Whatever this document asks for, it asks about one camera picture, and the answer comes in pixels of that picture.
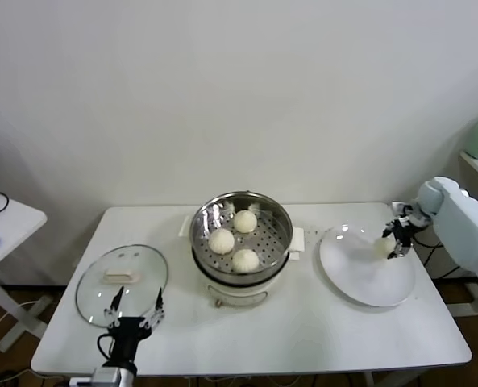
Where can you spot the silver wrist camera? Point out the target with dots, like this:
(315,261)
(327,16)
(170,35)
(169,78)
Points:
(404,209)
(107,377)

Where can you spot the white plate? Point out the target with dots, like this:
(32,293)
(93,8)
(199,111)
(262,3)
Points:
(351,274)

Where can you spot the white side table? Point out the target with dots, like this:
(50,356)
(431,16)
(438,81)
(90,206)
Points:
(17,219)

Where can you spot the glass pot lid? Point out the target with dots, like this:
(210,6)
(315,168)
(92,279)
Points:
(93,290)

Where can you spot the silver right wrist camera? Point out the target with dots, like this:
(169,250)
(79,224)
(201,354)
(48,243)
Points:
(404,209)

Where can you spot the steel steamer basket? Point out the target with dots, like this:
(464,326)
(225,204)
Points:
(268,242)

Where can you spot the white steamed baozi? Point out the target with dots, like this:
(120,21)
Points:
(384,246)
(245,261)
(221,242)
(245,221)

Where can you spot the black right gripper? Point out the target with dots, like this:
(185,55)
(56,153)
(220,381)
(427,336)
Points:
(404,231)

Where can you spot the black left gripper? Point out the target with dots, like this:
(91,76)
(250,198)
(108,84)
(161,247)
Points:
(127,334)

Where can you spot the steel steamer pot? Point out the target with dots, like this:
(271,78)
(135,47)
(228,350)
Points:
(238,296)

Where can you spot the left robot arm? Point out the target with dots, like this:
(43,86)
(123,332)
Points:
(127,377)

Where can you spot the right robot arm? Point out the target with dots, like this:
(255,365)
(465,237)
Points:
(460,225)

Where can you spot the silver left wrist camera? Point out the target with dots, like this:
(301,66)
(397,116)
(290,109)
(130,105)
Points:
(107,377)

